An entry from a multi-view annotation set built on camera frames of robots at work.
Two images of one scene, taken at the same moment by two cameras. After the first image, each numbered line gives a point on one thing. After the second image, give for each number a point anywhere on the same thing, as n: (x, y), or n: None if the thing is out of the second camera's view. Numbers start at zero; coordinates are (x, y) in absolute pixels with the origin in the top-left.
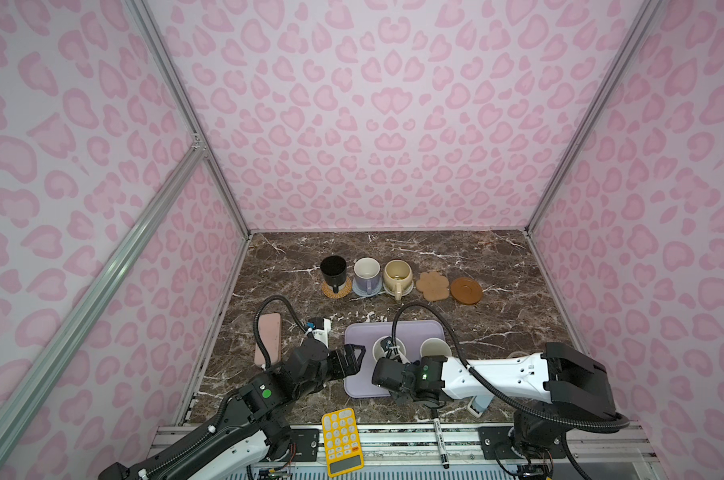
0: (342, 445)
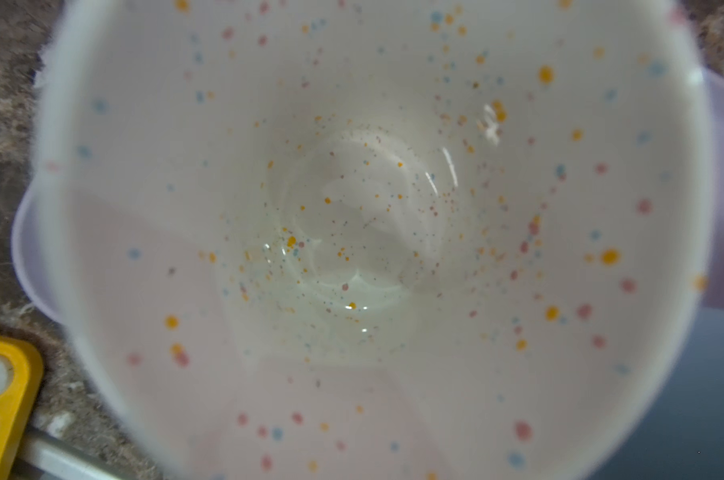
0: (10, 377)
